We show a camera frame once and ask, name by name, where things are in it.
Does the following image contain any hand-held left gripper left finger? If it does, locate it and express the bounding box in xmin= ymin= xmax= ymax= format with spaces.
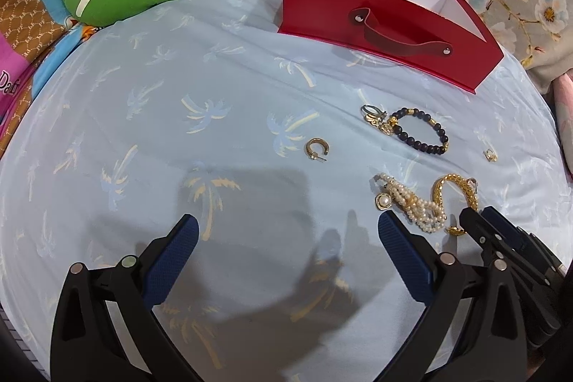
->
xmin=51 ymin=214 xmax=199 ymax=382

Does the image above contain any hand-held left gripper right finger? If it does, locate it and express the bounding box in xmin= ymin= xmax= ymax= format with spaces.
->
xmin=378 ymin=212 xmax=529 ymax=382

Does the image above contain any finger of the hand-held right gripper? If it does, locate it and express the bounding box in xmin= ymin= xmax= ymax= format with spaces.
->
xmin=460 ymin=207 xmax=511 ymax=264
xmin=482 ymin=207 xmax=561 ymax=276

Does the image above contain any pearl multi-strand bracelet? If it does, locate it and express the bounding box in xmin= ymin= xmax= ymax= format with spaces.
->
xmin=374 ymin=173 xmax=466 ymax=238

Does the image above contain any gold chain bracelet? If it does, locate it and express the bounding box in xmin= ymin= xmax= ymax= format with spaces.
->
xmin=430 ymin=174 xmax=480 ymax=215

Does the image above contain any black bead bracelet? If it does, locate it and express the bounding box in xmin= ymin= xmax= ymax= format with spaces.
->
xmin=387 ymin=107 xmax=451 ymax=155

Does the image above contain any gold hoop earring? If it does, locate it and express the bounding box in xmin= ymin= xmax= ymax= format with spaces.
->
xmin=305 ymin=137 xmax=329 ymax=163

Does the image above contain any gold dangle earring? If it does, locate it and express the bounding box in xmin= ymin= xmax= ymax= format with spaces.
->
xmin=361 ymin=103 xmax=391 ymax=136

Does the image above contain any red cardboard box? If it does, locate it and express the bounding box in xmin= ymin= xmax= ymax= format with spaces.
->
xmin=276 ymin=0 xmax=505 ymax=95

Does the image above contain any pink pillow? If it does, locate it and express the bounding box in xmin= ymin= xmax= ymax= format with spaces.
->
xmin=555 ymin=71 xmax=573 ymax=181

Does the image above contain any light blue palm-print sheet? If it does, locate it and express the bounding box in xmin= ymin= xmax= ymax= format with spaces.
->
xmin=0 ymin=0 xmax=573 ymax=382

